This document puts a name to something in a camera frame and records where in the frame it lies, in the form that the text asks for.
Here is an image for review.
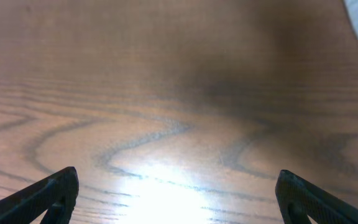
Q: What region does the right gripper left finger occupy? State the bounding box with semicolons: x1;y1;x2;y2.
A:
0;167;79;224

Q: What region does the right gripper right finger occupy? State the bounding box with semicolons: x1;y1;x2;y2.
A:
275;170;358;224

